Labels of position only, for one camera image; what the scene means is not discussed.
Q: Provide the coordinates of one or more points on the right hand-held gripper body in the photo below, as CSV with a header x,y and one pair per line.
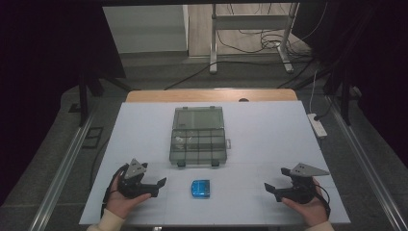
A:
x,y
300,189

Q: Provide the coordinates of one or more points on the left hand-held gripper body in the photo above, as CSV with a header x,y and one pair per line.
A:
x,y
131,187

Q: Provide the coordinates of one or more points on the person's left hand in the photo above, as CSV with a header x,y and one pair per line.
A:
x,y
123,202

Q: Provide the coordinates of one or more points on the person's right hand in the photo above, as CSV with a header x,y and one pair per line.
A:
x,y
308,210

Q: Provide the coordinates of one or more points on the small blue plastic case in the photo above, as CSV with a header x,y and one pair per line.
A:
x,y
201,188

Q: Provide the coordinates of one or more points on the white table board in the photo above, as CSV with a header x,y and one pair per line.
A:
x,y
256,144

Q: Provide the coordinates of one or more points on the small white parts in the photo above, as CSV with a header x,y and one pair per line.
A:
x,y
183,140

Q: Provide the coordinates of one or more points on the clear grey compartment box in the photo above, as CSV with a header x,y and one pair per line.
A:
x,y
198,138

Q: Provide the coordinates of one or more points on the black floor plate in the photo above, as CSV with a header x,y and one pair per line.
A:
x,y
93,137

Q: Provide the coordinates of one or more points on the white power strip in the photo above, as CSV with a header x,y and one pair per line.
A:
x,y
317,125

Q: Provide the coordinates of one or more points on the wooden table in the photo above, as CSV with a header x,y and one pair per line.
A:
x,y
208,95

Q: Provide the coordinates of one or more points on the black stand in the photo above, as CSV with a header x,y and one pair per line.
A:
x,y
84,99
345,96

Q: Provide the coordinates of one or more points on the dark curtain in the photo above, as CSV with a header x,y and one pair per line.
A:
x,y
41,64
375,64

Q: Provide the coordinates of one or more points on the white cabinet panel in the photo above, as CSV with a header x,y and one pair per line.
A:
x,y
144,29

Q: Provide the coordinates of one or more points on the aluminium rail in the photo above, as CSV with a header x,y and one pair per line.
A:
x,y
61,170
365,160

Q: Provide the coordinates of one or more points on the grey metal desk frame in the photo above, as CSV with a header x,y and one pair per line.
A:
x,y
250,22

